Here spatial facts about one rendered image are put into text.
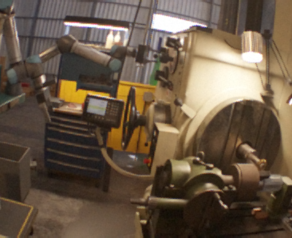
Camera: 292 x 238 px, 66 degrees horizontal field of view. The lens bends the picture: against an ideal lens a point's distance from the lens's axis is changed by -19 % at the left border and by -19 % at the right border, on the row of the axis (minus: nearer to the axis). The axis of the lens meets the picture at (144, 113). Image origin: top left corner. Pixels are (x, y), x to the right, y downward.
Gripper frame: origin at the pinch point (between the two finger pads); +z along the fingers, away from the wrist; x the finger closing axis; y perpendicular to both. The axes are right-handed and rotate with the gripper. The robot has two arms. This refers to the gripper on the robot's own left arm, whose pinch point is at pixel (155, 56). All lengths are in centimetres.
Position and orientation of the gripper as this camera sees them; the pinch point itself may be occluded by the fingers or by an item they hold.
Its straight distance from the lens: 188.9
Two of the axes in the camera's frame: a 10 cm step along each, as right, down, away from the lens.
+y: -1.1, -2.3, 9.7
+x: -1.7, 9.6, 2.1
